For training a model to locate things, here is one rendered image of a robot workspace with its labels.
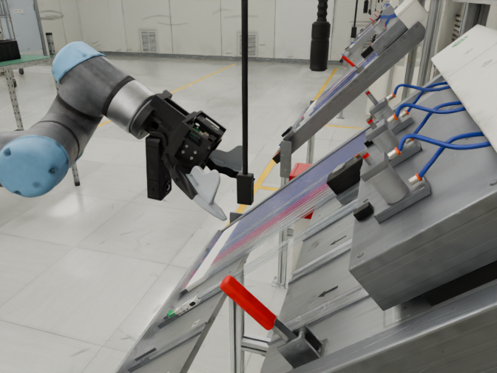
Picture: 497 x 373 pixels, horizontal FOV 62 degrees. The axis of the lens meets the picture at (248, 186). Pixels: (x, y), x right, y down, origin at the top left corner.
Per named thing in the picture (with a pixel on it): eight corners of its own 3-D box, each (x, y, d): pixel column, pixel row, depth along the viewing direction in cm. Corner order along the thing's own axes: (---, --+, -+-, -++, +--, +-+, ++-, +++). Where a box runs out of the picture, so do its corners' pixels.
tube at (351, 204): (171, 320, 81) (167, 315, 81) (174, 315, 82) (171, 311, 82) (396, 183, 57) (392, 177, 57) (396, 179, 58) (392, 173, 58)
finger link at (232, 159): (269, 160, 70) (222, 144, 65) (251, 185, 73) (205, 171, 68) (264, 149, 72) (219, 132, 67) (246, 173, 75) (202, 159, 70)
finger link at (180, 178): (188, 193, 59) (165, 151, 63) (183, 200, 59) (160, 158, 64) (214, 194, 62) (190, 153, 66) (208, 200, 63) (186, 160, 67)
